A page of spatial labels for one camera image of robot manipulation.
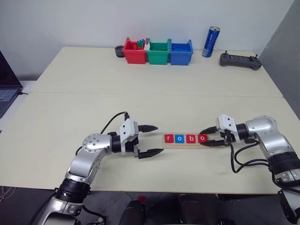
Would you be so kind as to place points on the blue plastic bin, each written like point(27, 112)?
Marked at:
point(179, 58)

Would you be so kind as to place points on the blue drink can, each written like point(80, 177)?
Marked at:
point(211, 42)

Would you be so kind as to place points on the white and red toy piece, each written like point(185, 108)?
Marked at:
point(147, 44)

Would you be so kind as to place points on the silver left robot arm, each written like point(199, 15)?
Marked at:
point(86, 161)

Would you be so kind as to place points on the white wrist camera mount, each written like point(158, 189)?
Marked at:
point(226, 122)
point(127, 129)

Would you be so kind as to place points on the beige wooden letter tray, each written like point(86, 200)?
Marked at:
point(187, 145)

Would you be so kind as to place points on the grey handheld controller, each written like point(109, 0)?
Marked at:
point(240, 61)

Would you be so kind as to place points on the dark laptop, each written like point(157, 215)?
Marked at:
point(7, 89)

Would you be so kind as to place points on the red plastic bin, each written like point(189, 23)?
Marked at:
point(134, 56)

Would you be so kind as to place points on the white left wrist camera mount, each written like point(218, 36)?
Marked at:
point(127, 129)

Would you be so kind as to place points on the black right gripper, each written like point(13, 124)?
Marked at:
point(228, 138)

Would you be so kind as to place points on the red letter tile r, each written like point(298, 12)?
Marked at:
point(169, 138)

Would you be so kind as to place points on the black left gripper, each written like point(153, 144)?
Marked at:
point(131, 146)

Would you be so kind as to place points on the green plastic bin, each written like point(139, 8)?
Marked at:
point(158, 57)

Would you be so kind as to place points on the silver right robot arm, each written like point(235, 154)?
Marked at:
point(269, 138)

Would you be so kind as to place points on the blue and green toy bricks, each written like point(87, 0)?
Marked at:
point(140, 44)

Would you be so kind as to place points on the black round holder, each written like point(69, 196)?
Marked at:
point(118, 52)

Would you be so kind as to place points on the small red object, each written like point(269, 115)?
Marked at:
point(142, 198)

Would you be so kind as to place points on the red letter b block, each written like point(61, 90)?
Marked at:
point(190, 138)

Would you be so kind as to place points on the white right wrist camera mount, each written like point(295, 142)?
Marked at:
point(226, 122)

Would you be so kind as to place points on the red letter tile o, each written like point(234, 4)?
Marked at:
point(202, 138)

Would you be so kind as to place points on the blue letter tile o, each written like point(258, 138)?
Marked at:
point(179, 138)

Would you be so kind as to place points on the dark rounded shape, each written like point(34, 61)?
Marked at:
point(132, 212)
point(189, 209)

